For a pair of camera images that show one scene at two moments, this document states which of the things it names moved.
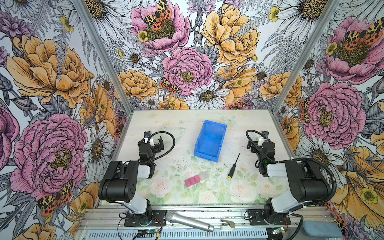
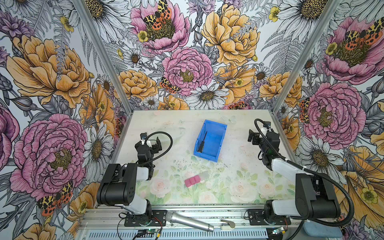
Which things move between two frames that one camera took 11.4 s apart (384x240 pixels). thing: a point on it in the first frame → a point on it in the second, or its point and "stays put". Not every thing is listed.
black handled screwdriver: x=232 y=169 → x=201 y=145
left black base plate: x=153 y=218 stays put
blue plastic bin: x=210 y=140 stays put
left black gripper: x=159 y=146 stays put
